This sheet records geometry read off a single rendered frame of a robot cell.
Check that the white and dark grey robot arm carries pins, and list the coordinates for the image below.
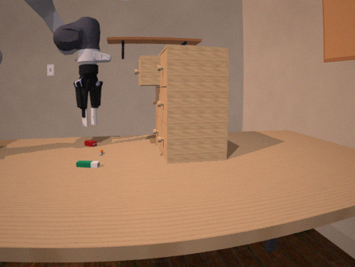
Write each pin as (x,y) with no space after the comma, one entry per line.
(82,36)

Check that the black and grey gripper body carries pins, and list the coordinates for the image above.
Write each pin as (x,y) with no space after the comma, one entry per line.
(85,74)

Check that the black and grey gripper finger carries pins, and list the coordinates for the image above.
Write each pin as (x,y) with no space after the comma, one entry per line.
(95,98)
(82,99)

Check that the small wooden chest of drawers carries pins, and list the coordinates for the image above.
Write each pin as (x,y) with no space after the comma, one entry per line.
(197,103)

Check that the red 9v battery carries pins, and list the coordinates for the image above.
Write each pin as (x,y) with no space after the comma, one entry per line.
(90,143)

